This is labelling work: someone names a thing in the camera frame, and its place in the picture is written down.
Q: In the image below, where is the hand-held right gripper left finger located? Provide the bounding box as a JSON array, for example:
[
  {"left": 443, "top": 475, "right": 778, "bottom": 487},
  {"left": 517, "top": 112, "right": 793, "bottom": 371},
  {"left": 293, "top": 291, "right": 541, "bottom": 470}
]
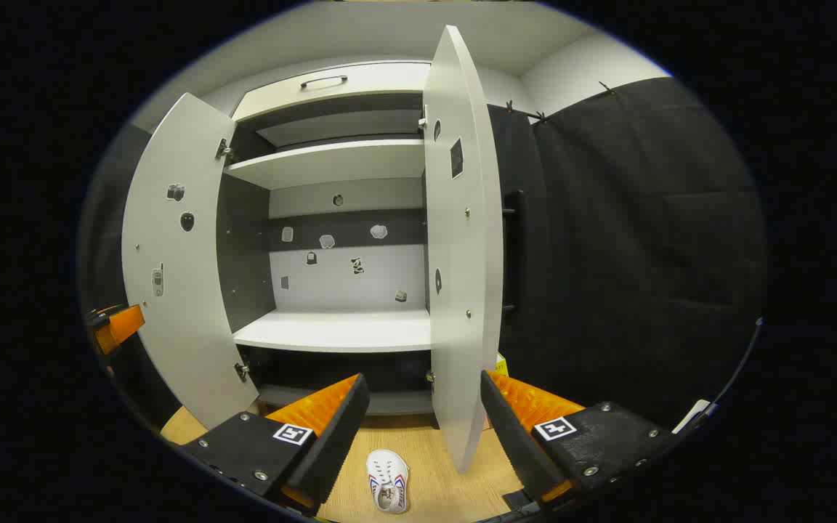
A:
[{"left": 175, "top": 373, "right": 372, "bottom": 518}]

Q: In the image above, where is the white cabinet drawer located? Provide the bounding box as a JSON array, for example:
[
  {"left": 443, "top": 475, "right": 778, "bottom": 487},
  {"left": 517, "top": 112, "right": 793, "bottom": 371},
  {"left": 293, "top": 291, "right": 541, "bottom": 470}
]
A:
[{"left": 233, "top": 61, "right": 432, "bottom": 123}]

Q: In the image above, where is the cabinet door with disc sticker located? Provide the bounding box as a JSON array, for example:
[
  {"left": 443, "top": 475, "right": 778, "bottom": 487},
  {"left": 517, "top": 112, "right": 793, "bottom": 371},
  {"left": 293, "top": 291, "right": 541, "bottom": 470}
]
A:
[{"left": 422, "top": 25, "right": 505, "bottom": 474}]

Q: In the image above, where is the white sneaker shoe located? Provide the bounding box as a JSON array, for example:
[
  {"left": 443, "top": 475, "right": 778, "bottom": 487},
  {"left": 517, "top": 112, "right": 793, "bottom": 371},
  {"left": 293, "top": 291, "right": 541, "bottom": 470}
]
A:
[{"left": 366, "top": 449, "right": 411, "bottom": 515}]

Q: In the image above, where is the white shoe cabinet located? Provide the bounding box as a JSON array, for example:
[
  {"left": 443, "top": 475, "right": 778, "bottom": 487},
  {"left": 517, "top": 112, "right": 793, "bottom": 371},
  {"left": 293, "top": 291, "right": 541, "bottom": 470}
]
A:
[{"left": 217, "top": 60, "right": 435, "bottom": 417}]

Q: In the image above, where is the cabinet door with phone sticker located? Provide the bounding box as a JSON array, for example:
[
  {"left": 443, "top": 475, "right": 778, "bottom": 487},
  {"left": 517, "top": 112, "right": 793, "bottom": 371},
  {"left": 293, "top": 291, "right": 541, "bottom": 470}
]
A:
[{"left": 122, "top": 92, "right": 260, "bottom": 429}]

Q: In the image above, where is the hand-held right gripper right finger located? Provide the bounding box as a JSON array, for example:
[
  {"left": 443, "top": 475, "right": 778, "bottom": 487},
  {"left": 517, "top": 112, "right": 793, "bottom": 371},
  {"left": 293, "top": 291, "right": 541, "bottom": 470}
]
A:
[{"left": 480, "top": 369, "right": 670, "bottom": 509}]

